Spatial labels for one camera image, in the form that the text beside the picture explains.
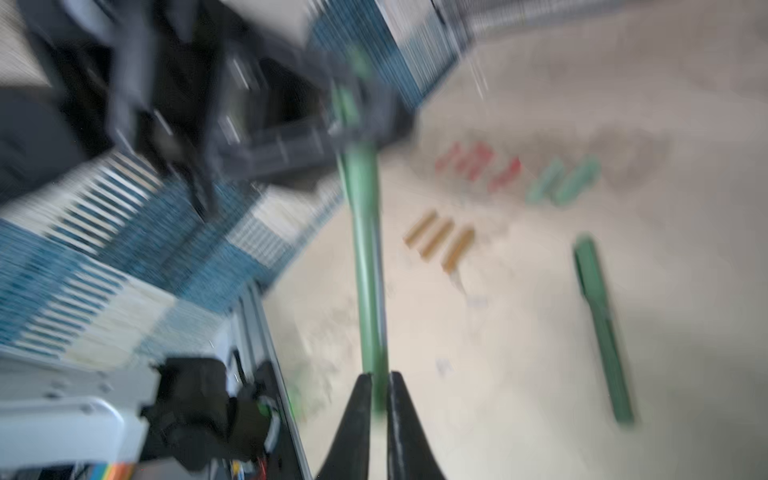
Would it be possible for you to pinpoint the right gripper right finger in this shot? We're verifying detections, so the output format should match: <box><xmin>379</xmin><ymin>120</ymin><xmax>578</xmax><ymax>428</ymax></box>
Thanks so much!
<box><xmin>387</xmin><ymin>371</ymin><xmax>446</xmax><ymax>480</ymax></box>

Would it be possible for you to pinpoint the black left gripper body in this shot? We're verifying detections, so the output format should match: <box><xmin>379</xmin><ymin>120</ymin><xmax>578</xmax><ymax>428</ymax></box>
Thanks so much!
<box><xmin>107</xmin><ymin>1</ymin><xmax>414</xmax><ymax>210</ymax></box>

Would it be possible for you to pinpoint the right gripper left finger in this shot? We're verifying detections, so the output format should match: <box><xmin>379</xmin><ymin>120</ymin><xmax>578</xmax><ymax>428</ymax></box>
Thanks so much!
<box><xmin>316</xmin><ymin>374</ymin><xmax>372</xmax><ymax>480</ymax></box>

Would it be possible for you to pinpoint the dark green pen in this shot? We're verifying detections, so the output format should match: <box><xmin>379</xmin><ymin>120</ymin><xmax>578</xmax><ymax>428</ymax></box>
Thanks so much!
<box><xmin>573</xmin><ymin>235</ymin><xmax>635</xmax><ymax>425</ymax></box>
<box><xmin>329</xmin><ymin>83</ymin><xmax>391</xmax><ymax>415</ymax></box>

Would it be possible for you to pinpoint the brown pen cap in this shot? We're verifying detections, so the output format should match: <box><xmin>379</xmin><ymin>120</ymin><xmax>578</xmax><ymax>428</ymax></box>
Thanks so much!
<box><xmin>441</xmin><ymin>227</ymin><xmax>476</xmax><ymax>274</ymax></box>
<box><xmin>403</xmin><ymin>210</ymin><xmax>438</xmax><ymax>248</ymax></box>

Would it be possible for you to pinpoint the gold marker cap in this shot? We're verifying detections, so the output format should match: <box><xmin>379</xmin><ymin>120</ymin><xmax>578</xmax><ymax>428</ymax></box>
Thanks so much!
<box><xmin>419</xmin><ymin>218</ymin><xmax>455</xmax><ymax>262</ymax></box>

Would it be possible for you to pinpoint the red pen cap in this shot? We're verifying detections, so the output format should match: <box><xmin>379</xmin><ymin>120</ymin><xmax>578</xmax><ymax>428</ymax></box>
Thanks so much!
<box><xmin>454</xmin><ymin>141</ymin><xmax>495</xmax><ymax>182</ymax></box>
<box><xmin>487</xmin><ymin>156</ymin><xmax>522</xmax><ymax>194</ymax></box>
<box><xmin>434</xmin><ymin>142</ymin><xmax>463</xmax><ymax>173</ymax></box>

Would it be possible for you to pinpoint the light green cap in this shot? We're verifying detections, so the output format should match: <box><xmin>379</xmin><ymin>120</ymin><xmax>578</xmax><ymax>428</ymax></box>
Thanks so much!
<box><xmin>551</xmin><ymin>156</ymin><xmax>601</xmax><ymax>207</ymax></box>
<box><xmin>525</xmin><ymin>158</ymin><xmax>565</xmax><ymax>204</ymax></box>

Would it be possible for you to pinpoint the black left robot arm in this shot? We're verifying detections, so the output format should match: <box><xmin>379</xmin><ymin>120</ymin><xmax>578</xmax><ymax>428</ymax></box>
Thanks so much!
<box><xmin>1</xmin><ymin>1</ymin><xmax>414</xmax><ymax>218</ymax></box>

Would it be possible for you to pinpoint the aluminium front rail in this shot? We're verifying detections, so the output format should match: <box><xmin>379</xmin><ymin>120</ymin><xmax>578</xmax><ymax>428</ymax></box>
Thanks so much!
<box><xmin>0</xmin><ymin>281</ymin><xmax>313</xmax><ymax>480</ymax></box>

